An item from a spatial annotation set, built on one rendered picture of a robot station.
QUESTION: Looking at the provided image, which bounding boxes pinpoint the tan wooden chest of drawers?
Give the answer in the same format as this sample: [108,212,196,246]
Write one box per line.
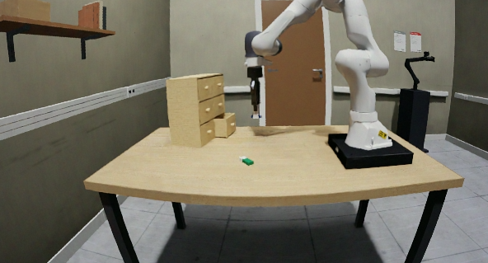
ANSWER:
[166,73,225,148]

